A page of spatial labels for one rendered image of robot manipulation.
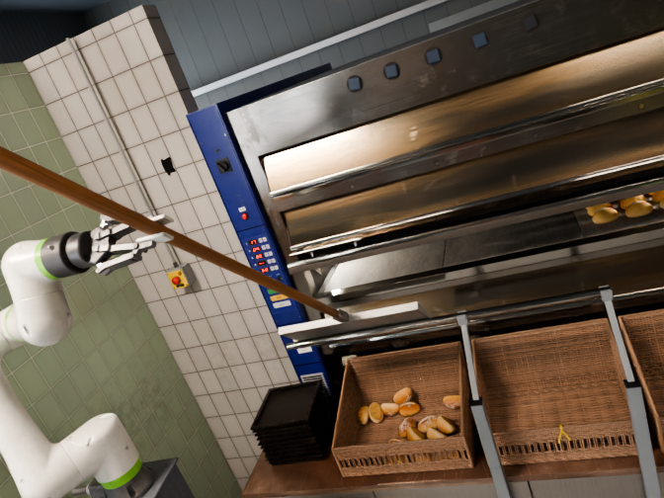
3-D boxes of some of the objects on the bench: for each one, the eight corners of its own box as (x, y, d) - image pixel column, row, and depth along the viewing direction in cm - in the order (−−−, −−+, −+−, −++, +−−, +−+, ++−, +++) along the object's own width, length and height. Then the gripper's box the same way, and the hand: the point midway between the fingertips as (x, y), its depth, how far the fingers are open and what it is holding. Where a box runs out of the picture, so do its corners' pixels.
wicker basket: (484, 387, 244) (469, 337, 236) (619, 371, 225) (608, 315, 216) (486, 468, 201) (468, 410, 193) (653, 456, 182) (641, 390, 173)
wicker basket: (363, 402, 265) (345, 357, 256) (476, 388, 245) (461, 339, 237) (340, 479, 222) (318, 427, 213) (476, 469, 202) (457, 412, 194)
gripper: (95, 222, 119) (182, 197, 111) (90, 291, 114) (181, 270, 106) (67, 211, 113) (157, 183, 105) (60, 284, 107) (155, 259, 99)
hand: (155, 230), depth 106 cm, fingers closed on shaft, 3 cm apart
